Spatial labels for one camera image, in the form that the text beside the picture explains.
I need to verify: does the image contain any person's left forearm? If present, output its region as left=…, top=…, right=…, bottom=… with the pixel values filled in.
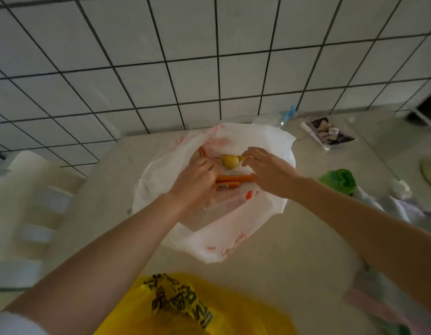
left=3, top=193, right=183, bottom=335

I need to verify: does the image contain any orange sausages bunch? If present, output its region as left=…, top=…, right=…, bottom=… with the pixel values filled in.
left=198, top=146, right=256, bottom=192

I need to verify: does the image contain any green bag roll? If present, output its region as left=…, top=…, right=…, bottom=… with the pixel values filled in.
left=318, top=168, right=357, bottom=196

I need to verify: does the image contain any small clear blue-cap bottle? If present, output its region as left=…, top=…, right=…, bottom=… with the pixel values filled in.
left=252, top=105, right=297, bottom=129

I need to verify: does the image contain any white slatted chair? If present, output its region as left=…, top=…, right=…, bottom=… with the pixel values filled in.
left=0, top=151, right=85, bottom=304

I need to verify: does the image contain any person's left hand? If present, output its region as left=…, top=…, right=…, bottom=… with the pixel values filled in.
left=166, top=155, right=222, bottom=215

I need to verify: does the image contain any round dining table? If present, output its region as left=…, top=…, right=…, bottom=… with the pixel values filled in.
left=41, top=111, right=431, bottom=335

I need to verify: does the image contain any yellow lemon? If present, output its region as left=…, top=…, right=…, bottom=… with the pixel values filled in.
left=221, top=154, right=253, bottom=170

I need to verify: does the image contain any yellow plastic bag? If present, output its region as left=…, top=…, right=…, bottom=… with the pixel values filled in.
left=93, top=273, right=298, bottom=335

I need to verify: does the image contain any white plastic bag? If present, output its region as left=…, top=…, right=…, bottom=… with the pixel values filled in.
left=131, top=122, right=297, bottom=264

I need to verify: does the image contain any person's right hand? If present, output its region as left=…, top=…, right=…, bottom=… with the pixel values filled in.
left=242, top=146, right=303, bottom=199

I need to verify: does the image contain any person's right forearm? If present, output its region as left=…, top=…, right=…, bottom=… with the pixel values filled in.
left=291, top=177, right=431, bottom=322

